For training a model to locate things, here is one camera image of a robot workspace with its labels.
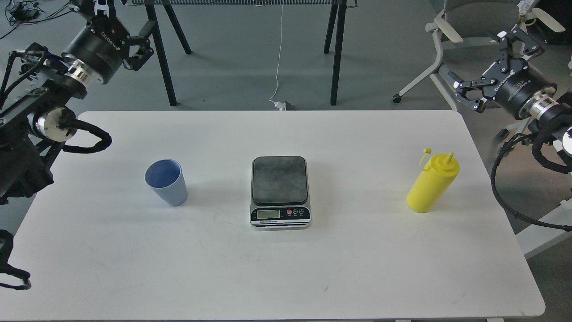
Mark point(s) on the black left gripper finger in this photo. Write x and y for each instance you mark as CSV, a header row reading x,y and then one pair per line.
x,y
93,8
144,51

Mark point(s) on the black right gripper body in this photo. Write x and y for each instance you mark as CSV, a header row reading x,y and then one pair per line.
x,y
515,88

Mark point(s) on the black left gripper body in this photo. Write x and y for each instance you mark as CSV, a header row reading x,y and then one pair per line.
x,y
101,46

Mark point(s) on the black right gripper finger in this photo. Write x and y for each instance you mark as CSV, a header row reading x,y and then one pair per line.
x,y
516,48
486,87

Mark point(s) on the yellow squeeze bottle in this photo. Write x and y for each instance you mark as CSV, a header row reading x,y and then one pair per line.
x,y
436,176

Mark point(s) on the blue ribbed plastic cup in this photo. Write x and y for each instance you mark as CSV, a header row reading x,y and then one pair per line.
x,y
166,179

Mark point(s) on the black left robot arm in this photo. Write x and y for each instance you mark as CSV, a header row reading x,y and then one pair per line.
x,y
39,125

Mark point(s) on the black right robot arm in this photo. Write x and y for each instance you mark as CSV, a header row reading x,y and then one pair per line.
x,y
550,137

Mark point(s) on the black digital kitchen scale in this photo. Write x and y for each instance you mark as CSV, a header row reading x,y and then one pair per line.
x,y
280,193

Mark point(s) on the grey office chair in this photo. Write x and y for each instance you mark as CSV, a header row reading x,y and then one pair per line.
x,y
457,23

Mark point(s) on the white power adapter on floor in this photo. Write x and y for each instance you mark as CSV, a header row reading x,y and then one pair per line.
x,y
284,106

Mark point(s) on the black trestle table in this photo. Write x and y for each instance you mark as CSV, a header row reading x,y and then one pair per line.
x,y
248,57

